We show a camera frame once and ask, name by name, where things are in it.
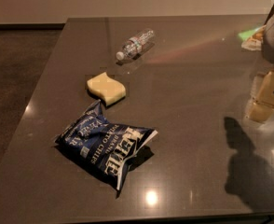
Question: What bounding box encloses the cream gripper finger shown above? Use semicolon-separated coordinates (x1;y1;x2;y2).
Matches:
247;100;274;123

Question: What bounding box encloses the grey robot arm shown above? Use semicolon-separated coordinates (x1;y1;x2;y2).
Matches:
245;4;274;123

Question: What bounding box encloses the blue Kettle chip bag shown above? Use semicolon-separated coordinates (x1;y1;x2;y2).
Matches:
55;100;158;191

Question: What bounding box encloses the clear plastic water bottle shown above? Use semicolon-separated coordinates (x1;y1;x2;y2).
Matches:
116;28;155;61

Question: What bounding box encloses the yellow wavy sponge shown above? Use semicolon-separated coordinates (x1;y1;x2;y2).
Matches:
87;72;126;106

